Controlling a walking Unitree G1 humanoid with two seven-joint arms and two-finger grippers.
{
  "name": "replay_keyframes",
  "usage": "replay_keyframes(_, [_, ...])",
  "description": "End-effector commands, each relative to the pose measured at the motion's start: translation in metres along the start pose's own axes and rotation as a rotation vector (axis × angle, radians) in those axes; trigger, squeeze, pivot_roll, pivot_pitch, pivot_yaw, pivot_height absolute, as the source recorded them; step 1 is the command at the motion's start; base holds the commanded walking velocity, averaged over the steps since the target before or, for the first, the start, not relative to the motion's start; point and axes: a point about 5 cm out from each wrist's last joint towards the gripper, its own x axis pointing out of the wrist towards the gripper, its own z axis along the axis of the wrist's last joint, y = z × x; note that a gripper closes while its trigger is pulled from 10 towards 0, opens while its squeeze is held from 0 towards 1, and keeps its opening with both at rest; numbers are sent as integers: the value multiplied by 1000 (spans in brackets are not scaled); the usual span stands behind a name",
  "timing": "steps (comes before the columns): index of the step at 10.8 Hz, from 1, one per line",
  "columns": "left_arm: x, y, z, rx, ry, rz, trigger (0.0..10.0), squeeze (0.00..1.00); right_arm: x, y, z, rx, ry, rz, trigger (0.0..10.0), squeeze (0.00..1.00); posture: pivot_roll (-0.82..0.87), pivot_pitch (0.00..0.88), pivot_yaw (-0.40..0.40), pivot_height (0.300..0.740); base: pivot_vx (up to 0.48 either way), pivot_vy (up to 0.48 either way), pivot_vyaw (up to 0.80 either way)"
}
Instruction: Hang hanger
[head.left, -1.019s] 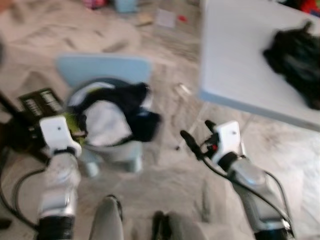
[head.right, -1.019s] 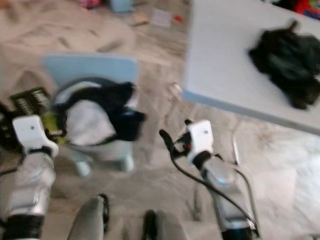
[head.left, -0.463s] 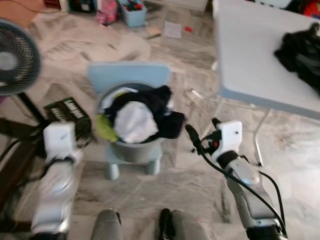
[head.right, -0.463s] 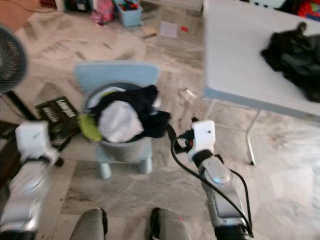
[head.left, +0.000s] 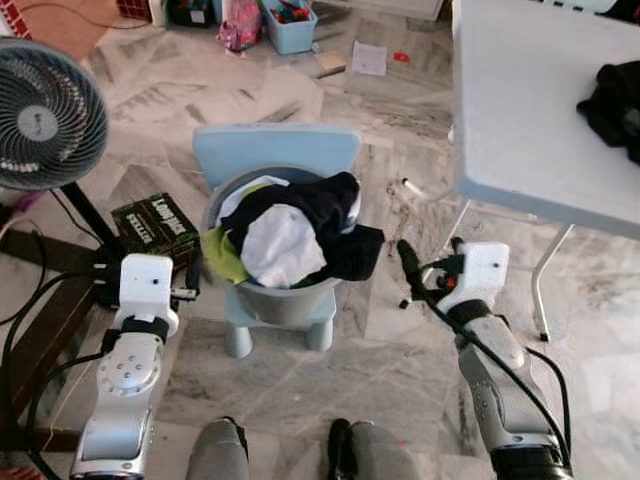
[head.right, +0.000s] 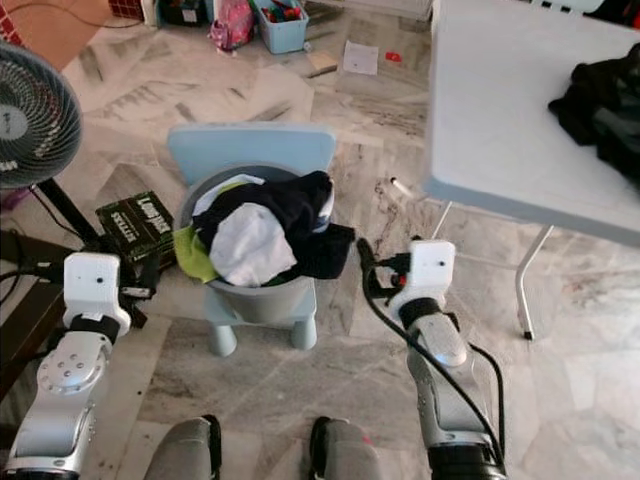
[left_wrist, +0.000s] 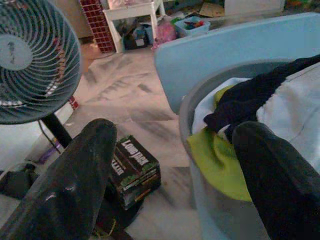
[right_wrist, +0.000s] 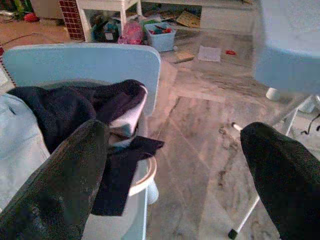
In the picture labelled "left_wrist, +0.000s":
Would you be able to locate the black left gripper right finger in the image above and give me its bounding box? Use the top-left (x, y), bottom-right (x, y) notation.
top-left (231, 120), bottom-right (320, 240)

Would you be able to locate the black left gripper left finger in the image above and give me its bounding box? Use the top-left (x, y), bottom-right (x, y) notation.
top-left (0, 118), bottom-right (118, 240)

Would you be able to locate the grey plastic laundry basket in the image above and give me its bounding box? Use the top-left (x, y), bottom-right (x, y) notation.
top-left (178, 58), bottom-right (320, 240)

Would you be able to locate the lime green garment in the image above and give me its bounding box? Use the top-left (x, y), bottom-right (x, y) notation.
top-left (186, 84), bottom-right (253, 203)

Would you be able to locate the black Loud Jack box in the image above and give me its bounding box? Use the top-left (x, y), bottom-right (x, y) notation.
top-left (115, 134), bottom-right (161, 181)
top-left (109, 149), bottom-right (162, 211)

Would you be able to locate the white garment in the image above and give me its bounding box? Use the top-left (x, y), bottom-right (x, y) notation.
top-left (192, 67), bottom-right (320, 173)

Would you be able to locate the dark navy garment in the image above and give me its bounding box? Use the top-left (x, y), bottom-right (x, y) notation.
top-left (203, 54), bottom-right (320, 143)

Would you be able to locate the pale blue plastic chair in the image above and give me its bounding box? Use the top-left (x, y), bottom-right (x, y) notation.
top-left (153, 11), bottom-right (320, 115)

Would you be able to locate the red lattice crate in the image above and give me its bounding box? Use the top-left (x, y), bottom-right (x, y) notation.
top-left (79, 0), bottom-right (116, 54)

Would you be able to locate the dark storage box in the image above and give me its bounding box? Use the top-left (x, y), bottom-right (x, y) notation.
top-left (123, 26), bottom-right (149, 50)

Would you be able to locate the blue toy basket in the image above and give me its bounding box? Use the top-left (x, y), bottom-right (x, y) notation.
top-left (174, 16), bottom-right (211, 38)

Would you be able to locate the pink bag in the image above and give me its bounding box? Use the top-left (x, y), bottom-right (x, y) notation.
top-left (151, 21), bottom-right (178, 50)

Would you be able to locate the small white wooden table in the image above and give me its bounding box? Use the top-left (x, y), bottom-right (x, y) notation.
top-left (102, 0), bottom-right (166, 54)

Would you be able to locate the brown cardboard piece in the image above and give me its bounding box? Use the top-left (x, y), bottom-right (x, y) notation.
top-left (199, 1), bottom-right (226, 18)

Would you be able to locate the purple strap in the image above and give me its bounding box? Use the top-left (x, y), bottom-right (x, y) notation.
top-left (37, 146), bottom-right (62, 165)

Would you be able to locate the grey pedestal fan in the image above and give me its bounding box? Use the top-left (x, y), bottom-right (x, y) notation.
top-left (0, 0), bottom-right (83, 151)

